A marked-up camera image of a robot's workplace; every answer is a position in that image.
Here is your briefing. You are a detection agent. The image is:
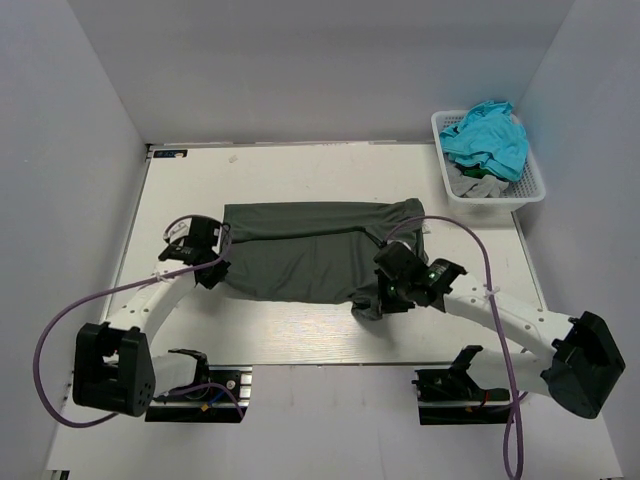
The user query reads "dark grey t-shirt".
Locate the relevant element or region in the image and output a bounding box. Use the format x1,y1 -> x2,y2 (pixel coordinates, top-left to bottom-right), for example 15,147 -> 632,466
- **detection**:
224,198 -> 425,321

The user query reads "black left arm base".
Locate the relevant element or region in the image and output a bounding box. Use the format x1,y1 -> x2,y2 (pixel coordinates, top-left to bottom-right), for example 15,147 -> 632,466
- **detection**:
144,366 -> 253,424

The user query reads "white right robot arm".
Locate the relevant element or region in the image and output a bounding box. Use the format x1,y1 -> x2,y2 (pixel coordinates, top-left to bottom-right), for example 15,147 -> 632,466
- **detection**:
374,251 -> 625,419

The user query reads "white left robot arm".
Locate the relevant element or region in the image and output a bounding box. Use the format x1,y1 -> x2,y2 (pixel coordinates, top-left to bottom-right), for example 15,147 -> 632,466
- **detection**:
72,246 -> 230,417

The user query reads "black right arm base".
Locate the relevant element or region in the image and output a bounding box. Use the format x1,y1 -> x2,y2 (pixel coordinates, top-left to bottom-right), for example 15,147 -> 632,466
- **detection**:
412,345 -> 512,426

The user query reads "blue table label sticker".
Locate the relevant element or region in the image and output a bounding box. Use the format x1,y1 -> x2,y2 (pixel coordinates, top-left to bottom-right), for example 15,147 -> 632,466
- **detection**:
152,149 -> 188,159

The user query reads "light grey garment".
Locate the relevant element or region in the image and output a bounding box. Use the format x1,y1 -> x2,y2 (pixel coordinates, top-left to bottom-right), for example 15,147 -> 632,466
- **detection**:
446,163 -> 509,199

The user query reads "green garment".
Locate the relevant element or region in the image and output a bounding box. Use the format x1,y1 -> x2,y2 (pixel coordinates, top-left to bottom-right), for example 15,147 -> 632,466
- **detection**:
462,168 -> 489,179

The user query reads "white plastic laundry basket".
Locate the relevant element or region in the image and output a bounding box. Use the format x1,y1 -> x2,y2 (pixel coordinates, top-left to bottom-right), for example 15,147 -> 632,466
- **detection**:
431,110 -> 546,216

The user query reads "cyan t-shirt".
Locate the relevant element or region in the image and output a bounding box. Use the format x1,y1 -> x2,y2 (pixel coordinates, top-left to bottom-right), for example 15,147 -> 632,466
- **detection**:
439,100 -> 529,183

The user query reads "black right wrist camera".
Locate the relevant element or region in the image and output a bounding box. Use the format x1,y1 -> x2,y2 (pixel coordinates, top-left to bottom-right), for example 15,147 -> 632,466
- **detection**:
374,242 -> 427,281

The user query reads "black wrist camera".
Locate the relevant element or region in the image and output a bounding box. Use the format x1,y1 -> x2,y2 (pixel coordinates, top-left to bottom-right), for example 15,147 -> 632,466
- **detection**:
374,242 -> 427,281
158,215 -> 222,266

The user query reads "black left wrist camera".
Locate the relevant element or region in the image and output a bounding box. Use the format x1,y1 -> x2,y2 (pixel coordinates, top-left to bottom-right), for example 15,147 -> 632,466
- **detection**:
158,215 -> 222,266

